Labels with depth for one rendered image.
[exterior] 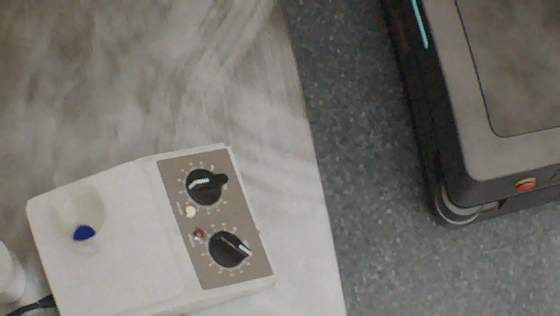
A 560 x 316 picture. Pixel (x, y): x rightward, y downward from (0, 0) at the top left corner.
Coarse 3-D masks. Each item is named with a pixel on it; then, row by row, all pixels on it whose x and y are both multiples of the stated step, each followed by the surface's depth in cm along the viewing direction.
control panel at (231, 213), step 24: (168, 168) 104; (192, 168) 106; (216, 168) 107; (168, 192) 103; (240, 192) 107; (192, 216) 104; (216, 216) 105; (240, 216) 106; (192, 240) 103; (192, 264) 102; (216, 264) 103; (240, 264) 104; (264, 264) 105
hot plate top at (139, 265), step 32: (128, 192) 101; (32, 224) 100; (128, 224) 100; (160, 224) 100; (64, 256) 99; (128, 256) 100; (160, 256) 100; (64, 288) 99; (96, 288) 99; (128, 288) 99; (160, 288) 99
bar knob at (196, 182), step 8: (192, 176) 105; (200, 176) 104; (208, 176) 104; (216, 176) 104; (224, 176) 105; (192, 184) 103; (200, 184) 103; (208, 184) 104; (216, 184) 104; (224, 184) 105; (192, 192) 104; (200, 192) 105; (208, 192) 105; (216, 192) 105; (200, 200) 104; (208, 200) 105; (216, 200) 105
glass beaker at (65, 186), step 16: (64, 176) 94; (64, 192) 96; (80, 192) 98; (96, 192) 94; (48, 208) 93; (112, 224) 99; (64, 240) 97; (80, 240) 93; (96, 240) 95; (96, 256) 100
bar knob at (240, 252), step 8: (224, 232) 103; (216, 240) 103; (224, 240) 102; (232, 240) 103; (240, 240) 105; (216, 248) 103; (224, 248) 103; (232, 248) 103; (240, 248) 103; (248, 248) 103; (216, 256) 103; (224, 256) 103; (232, 256) 103; (240, 256) 103; (248, 256) 103; (224, 264) 103; (232, 264) 103
